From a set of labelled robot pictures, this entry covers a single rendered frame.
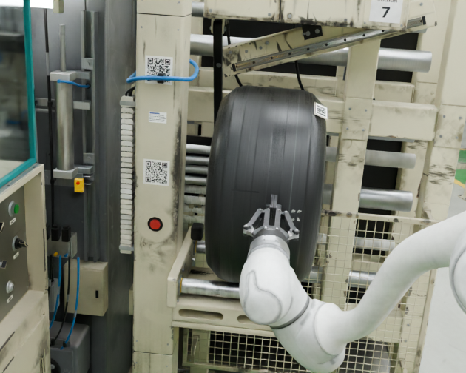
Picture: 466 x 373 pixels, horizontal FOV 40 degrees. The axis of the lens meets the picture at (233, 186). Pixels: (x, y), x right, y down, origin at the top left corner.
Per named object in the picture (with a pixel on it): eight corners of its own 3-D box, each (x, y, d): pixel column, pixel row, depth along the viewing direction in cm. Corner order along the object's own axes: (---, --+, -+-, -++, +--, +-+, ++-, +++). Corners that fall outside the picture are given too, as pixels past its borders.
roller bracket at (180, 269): (166, 308, 182) (166, 277, 178) (188, 251, 219) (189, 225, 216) (177, 309, 181) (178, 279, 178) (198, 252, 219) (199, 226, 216)
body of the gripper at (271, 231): (290, 237, 135) (291, 216, 144) (250, 234, 136) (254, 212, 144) (287, 266, 139) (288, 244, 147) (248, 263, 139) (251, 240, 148)
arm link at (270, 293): (232, 258, 133) (267, 303, 137) (223, 304, 119) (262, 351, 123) (275, 234, 129) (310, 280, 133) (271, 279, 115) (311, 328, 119)
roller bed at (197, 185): (160, 223, 229) (162, 143, 219) (167, 209, 243) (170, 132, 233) (214, 228, 227) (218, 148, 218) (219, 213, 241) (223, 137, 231)
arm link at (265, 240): (247, 244, 131) (249, 229, 136) (245, 280, 135) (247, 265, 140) (291, 249, 130) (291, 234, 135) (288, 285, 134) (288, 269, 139)
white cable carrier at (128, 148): (120, 252, 191) (120, 96, 176) (124, 246, 196) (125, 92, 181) (134, 254, 191) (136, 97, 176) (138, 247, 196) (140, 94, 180)
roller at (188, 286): (179, 289, 188) (177, 294, 184) (180, 274, 187) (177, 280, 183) (297, 301, 186) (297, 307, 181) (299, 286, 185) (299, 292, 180)
